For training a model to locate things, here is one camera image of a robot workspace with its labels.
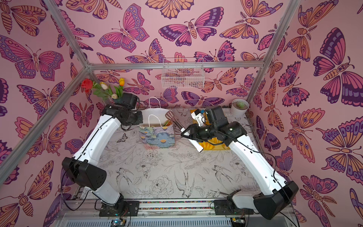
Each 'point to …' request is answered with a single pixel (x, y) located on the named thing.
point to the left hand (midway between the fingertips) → (141, 118)
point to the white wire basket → (183, 73)
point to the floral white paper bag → (152, 133)
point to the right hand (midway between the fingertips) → (181, 137)
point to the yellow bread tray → (220, 145)
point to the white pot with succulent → (239, 107)
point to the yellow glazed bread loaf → (207, 145)
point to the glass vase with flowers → (101, 89)
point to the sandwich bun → (168, 123)
